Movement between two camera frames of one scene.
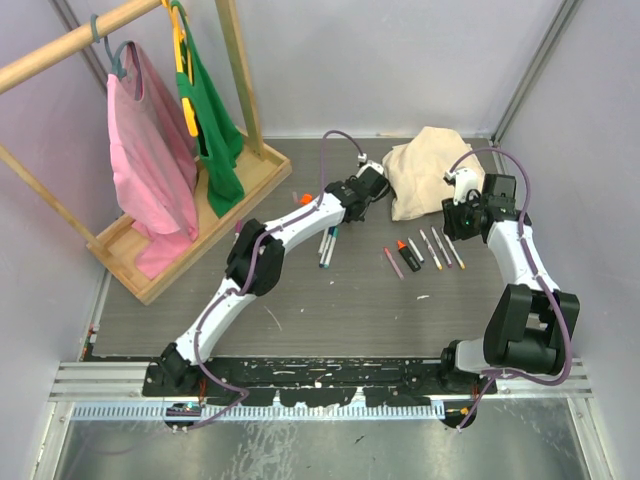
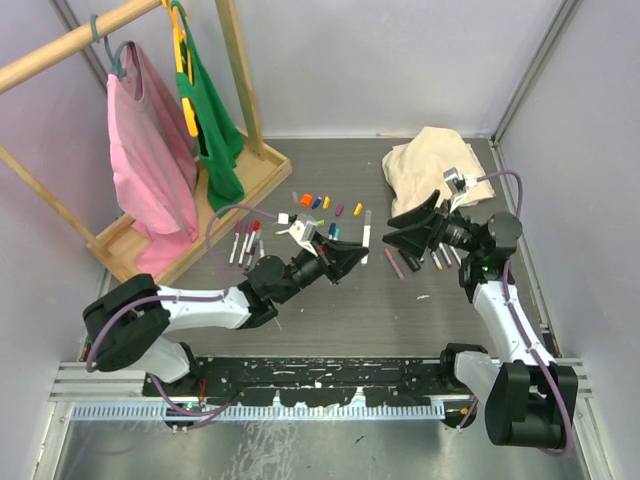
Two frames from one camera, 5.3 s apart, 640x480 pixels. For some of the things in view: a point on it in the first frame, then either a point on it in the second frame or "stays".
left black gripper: x=348 y=182 to x=344 y=254
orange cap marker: x=430 y=250 stays
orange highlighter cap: x=306 y=198 stays
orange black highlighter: x=409 y=256 stays
